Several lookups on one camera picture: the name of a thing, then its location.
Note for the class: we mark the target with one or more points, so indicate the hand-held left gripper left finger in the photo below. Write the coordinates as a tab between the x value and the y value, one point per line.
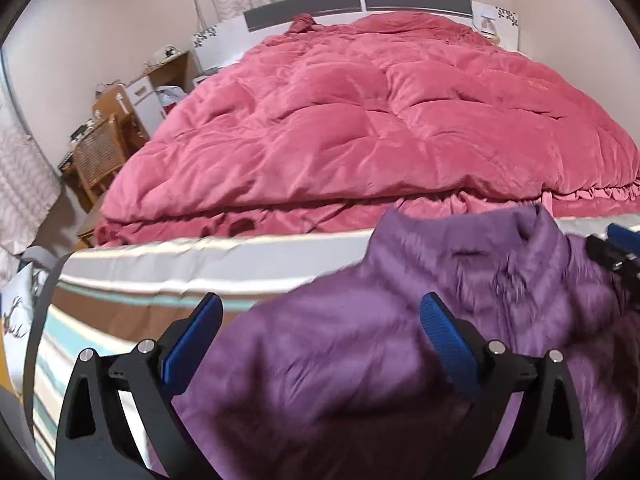
196	332

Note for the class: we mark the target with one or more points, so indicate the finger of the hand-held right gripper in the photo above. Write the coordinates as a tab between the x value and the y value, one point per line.
622	240

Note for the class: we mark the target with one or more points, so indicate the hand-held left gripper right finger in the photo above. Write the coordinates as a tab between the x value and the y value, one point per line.
447	340

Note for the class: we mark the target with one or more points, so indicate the purple puffer jacket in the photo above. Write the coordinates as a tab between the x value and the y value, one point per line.
325	355

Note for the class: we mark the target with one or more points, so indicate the striped bed sheet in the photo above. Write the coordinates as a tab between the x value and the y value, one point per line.
150	272

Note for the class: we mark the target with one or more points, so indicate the deer print cushion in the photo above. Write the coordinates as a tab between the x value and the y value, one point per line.
17	320

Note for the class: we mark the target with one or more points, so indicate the wooden wicker-back chair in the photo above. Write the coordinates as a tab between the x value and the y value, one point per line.
100	155

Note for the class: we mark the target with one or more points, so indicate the red quilted comforter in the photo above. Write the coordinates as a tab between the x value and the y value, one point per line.
350	135

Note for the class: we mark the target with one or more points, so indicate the white plastic bag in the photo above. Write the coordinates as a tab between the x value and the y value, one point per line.
169	96

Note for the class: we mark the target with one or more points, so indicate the white cabinet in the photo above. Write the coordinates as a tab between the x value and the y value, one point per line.
145	97

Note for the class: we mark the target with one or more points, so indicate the small bedside lamp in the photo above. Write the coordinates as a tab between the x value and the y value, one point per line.
489	27

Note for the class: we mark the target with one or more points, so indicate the wooden desk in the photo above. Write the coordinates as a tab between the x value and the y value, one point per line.
172	67

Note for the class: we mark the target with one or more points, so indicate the white and grey headboard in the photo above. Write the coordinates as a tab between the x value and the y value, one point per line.
310	7

